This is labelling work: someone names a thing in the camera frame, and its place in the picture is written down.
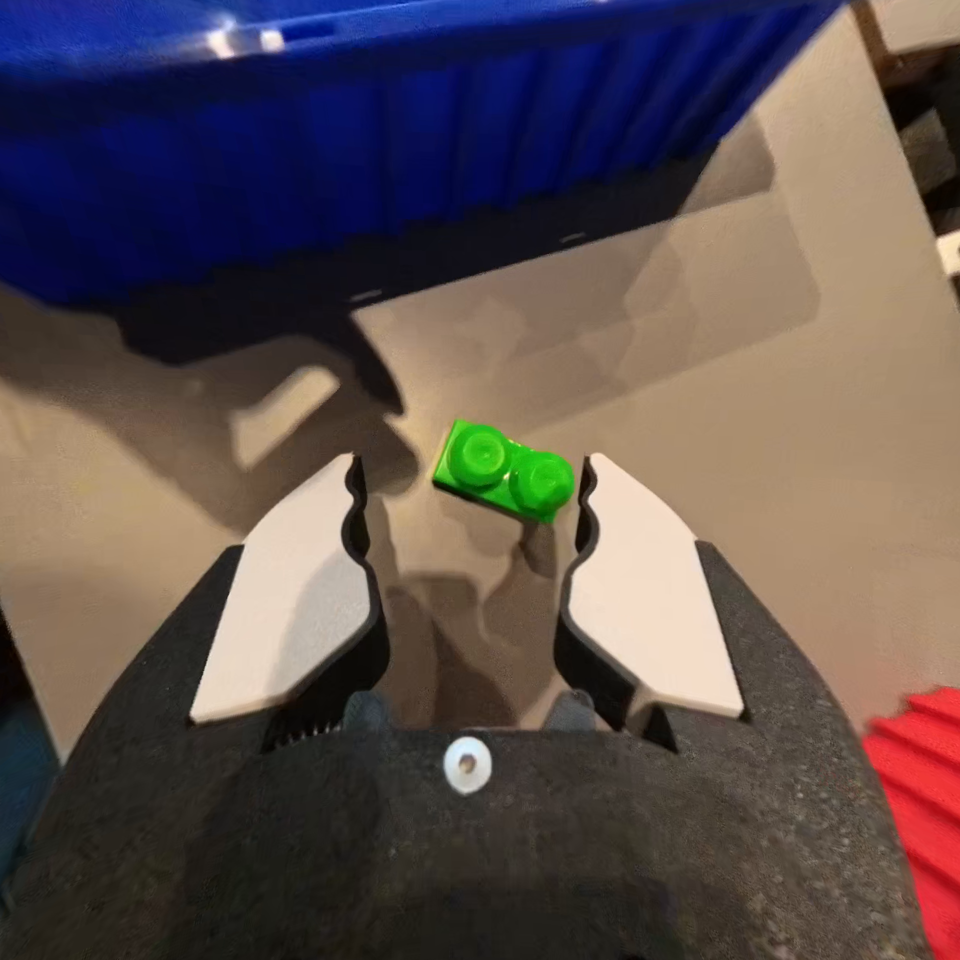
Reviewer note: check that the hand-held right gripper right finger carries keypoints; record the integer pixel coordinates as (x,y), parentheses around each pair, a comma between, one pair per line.
(645,600)

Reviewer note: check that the red plastic bin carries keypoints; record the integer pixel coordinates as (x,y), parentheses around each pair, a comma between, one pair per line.
(926,810)

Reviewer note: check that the blue plastic bin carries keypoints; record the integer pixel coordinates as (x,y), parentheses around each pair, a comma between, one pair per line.
(375,135)

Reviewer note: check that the dark shelf unit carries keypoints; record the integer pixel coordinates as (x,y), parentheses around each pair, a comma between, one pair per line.
(926,142)

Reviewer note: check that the green two-stud mega block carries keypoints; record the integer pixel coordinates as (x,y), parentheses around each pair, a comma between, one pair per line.
(487,469)

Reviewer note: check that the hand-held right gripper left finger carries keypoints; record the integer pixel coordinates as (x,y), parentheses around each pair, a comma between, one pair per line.
(292,600)

